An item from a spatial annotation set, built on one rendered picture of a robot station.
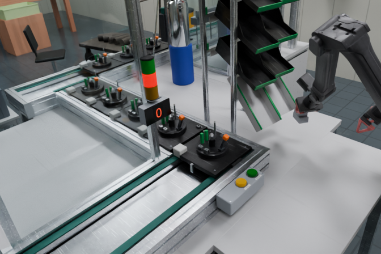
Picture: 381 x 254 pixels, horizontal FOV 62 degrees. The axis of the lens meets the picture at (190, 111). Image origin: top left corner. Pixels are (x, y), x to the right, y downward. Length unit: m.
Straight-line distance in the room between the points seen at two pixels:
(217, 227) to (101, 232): 0.40
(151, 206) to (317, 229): 0.59
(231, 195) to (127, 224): 0.38
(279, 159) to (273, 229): 0.40
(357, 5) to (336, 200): 3.27
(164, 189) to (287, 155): 0.60
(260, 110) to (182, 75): 0.84
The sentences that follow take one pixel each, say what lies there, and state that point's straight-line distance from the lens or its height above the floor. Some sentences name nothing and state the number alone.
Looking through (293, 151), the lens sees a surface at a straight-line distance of 1.58.
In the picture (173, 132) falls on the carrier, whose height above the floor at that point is 0.99.
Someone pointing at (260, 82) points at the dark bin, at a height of 1.20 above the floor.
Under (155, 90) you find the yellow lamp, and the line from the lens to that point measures 1.16.
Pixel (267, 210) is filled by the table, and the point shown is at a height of 0.86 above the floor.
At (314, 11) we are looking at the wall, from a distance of 4.60.
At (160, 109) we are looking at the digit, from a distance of 1.21.
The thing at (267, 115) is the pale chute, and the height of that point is 1.02.
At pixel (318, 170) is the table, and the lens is 1.50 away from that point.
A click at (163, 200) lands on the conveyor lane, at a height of 0.92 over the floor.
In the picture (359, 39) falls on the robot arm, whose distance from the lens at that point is 0.89.
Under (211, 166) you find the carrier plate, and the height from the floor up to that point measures 0.97.
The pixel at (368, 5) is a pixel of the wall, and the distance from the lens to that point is 4.34.
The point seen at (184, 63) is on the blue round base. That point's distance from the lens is 2.17.
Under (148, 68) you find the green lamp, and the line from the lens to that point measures 1.13.
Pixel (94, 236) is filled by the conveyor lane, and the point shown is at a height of 0.92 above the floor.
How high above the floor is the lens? 1.78
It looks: 29 degrees down
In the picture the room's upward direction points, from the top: 4 degrees counter-clockwise
